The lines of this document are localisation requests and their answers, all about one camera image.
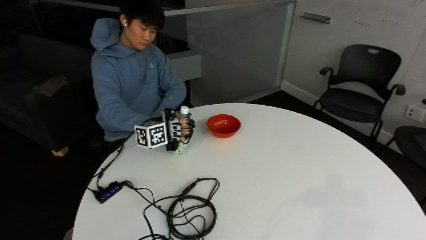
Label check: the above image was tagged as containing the black usb hub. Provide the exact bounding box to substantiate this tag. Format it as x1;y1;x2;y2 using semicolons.
92;181;125;205

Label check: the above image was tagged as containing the white marker cube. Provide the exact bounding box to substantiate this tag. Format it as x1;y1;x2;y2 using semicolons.
133;120;169;150

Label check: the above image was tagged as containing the clear plastic bottle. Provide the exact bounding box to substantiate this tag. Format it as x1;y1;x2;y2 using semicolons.
174;105;194;155

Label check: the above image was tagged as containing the dark sofa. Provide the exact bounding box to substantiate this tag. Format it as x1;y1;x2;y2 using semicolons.
0;32;97;152

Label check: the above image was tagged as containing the black chair with armrest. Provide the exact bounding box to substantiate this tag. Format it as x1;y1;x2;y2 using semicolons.
383;98;426;169

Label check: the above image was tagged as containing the the person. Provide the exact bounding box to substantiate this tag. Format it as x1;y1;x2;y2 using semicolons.
89;0;187;144

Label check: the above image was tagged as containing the thin black cable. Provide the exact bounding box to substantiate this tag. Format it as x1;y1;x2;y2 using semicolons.
86;143;125;194

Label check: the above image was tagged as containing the black coiled cable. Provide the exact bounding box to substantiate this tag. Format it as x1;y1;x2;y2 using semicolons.
121;177;222;240

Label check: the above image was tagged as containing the black office chair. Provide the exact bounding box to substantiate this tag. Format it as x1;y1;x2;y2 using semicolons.
313;43;407;141

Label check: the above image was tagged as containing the orange bowl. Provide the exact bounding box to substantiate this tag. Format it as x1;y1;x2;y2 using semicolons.
205;113;242;139

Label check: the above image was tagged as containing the white wall outlet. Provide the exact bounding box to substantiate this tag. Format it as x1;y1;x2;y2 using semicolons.
403;104;426;123

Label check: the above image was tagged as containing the grey wall handle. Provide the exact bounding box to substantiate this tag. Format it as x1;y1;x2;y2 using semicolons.
299;12;333;25

